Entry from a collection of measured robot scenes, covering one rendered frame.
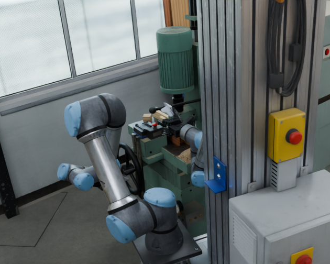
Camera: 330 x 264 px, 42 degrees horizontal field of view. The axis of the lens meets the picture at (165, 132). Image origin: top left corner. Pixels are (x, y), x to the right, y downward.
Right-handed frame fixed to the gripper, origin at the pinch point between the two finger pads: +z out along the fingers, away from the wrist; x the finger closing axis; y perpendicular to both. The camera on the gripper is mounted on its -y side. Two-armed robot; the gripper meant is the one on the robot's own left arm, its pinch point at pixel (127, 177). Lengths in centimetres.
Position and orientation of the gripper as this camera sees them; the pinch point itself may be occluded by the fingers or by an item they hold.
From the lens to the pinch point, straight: 214.1
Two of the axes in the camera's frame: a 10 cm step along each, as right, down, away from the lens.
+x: 5.4, 3.3, -7.7
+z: 7.6, 2.0, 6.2
